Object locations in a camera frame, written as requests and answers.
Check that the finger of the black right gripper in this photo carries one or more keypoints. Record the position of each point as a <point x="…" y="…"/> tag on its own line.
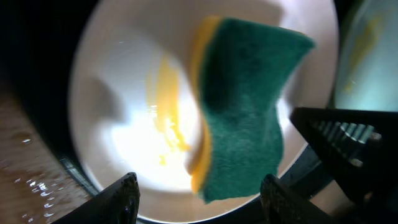
<point x="358" y="148"/>

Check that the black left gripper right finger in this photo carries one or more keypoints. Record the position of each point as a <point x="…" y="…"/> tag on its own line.
<point x="283" y="206"/>

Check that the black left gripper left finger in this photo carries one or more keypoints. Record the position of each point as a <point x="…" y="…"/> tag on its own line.
<point x="116" y="204"/>

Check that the green and yellow sponge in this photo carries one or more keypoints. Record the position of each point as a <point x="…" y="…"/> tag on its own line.
<point x="238" y="70"/>

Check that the round black serving tray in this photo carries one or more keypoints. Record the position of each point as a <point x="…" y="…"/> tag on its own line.
<point x="39" y="42"/>

